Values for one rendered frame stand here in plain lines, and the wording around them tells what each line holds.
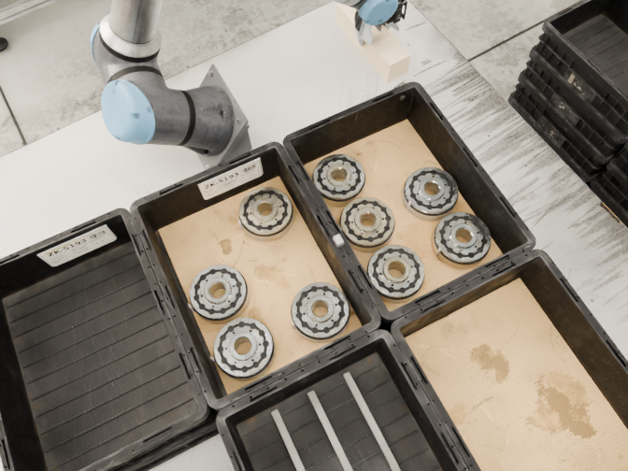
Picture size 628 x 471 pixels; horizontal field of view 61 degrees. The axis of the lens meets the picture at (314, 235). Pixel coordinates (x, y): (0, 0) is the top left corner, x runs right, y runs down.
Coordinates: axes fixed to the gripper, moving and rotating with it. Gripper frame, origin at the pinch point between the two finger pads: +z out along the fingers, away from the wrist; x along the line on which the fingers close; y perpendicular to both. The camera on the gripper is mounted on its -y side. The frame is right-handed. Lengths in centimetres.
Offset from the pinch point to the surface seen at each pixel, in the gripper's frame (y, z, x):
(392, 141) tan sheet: 33.4, -8.8, -18.3
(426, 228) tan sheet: 53, -9, -24
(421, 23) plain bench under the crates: 0.7, 4.4, 15.5
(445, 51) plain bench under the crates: 11.8, 4.4, 15.0
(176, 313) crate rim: 47, -19, -71
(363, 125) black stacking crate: 29.3, -13.0, -22.9
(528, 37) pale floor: -20, 75, 101
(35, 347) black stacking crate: 35, -9, -96
